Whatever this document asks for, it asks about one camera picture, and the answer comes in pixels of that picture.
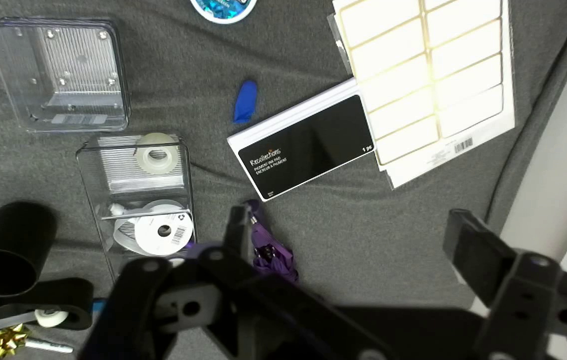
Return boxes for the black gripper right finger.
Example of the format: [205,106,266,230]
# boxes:
[442,205,567,360]

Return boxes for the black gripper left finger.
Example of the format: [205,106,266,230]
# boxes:
[77,203,392,360]

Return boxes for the large white ribbon spool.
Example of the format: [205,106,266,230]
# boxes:
[111,197,197,255]

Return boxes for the small white roll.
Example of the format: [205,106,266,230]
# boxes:
[33,305,73,329]

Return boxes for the small black tray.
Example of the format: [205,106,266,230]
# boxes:
[0,278,97,336]

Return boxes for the clear plastic ribbon tray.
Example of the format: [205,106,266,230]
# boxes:
[75,129,199,257]

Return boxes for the thick white tape roll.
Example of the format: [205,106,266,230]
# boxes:
[133,132,183,176]

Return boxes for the black cylindrical cup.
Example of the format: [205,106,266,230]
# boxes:
[0,200,59,297]

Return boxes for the grey tablecloth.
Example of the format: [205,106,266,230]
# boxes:
[0,0,567,360]

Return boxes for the white label sheet pack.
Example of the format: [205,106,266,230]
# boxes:
[328,0,520,190]

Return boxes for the black and white box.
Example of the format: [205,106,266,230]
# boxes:
[226,77,378,203]

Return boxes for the blue marker cap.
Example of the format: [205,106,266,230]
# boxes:
[232,77,260,127]

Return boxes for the empty clear plastic box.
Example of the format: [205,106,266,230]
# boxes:
[0,15,133,134]

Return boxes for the blue round sticker disc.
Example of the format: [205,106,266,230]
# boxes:
[189,0,260,26]

